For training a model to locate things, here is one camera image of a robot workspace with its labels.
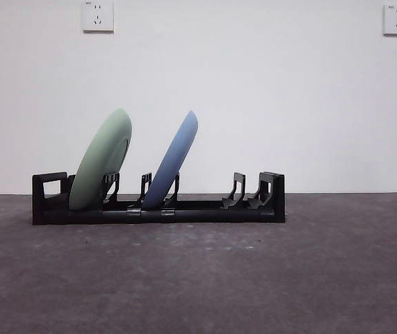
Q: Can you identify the blue round plate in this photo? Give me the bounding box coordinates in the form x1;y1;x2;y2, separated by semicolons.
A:
141;110;199;211

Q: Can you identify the pale green round plate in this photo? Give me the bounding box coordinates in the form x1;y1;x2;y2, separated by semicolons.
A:
68;108;133;212

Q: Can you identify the black plastic plate rack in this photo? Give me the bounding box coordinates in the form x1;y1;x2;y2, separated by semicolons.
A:
31;170;286;225

